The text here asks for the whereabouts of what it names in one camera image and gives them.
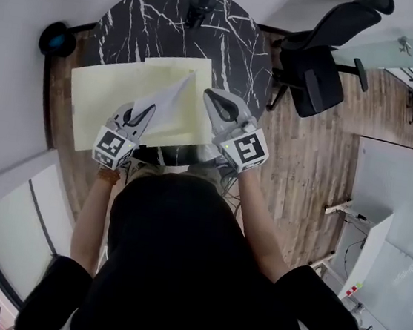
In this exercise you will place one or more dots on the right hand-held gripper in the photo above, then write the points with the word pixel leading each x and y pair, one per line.
pixel 247 148

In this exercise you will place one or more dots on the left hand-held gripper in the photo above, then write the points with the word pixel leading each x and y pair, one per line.
pixel 113 147

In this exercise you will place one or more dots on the white A4 paper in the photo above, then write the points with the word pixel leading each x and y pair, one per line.
pixel 165 107

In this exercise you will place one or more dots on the person's left forearm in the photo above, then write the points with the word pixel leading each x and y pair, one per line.
pixel 91 221

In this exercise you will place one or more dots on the person's right forearm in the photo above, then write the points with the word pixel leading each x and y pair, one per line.
pixel 258 226

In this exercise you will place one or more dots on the black office chair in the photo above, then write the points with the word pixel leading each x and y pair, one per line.
pixel 311 72

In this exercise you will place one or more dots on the black round waste bin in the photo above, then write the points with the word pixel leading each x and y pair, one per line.
pixel 57 39

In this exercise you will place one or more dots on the person's black shirt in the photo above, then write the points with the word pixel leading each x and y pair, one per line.
pixel 178 269

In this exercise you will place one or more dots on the frosted glass door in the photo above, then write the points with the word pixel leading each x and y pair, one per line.
pixel 392 52

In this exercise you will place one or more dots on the white partitioned desk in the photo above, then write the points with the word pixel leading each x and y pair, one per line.
pixel 395 176

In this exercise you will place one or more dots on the small black camera device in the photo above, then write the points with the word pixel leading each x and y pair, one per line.
pixel 199 8

